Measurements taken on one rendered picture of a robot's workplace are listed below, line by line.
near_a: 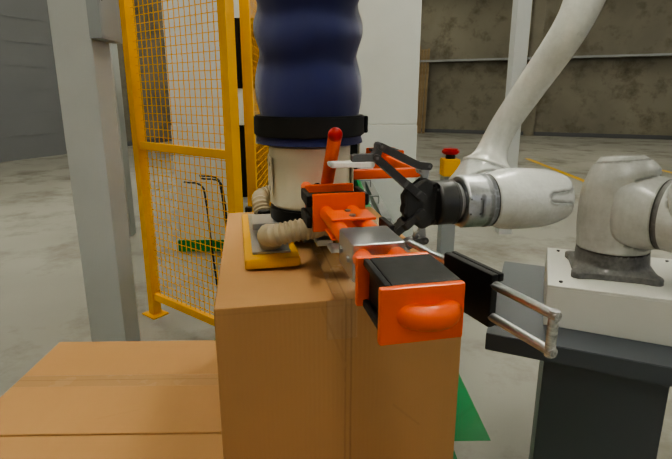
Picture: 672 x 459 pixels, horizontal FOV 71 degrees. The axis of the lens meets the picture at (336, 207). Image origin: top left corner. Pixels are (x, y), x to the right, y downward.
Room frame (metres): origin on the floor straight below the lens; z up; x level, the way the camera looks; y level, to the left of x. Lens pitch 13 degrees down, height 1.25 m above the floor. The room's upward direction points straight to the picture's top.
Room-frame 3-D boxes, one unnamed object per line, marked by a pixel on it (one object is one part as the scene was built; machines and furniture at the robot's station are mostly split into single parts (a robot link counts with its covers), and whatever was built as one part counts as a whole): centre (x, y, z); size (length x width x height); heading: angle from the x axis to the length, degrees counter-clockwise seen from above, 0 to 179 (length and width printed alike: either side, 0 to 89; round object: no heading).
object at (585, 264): (1.08, -0.66, 0.87); 0.22 x 0.18 x 0.06; 160
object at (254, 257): (0.97, 0.15, 0.97); 0.34 x 0.10 x 0.05; 12
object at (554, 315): (0.47, -0.11, 1.08); 0.31 x 0.03 x 0.05; 25
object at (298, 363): (0.98, 0.04, 0.74); 0.60 x 0.40 x 0.40; 11
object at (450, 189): (0.76, -0.15, 1.08); 0.09 x 0.07 x 0.08; 102
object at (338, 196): (0.74, 0.00, 1.08); 0.10 x 0.08 x 0.06; 102
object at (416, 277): (0.40, -0.06, 1.08); 0.08 x 0.07 x 0.05; 12
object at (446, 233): (1.93, -0.47, 0.50); 0.07 x 0.07 x 1.00; 1
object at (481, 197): (0.78, -0.23, 1.08); 0.09 x 0.06 x 0.09; 12
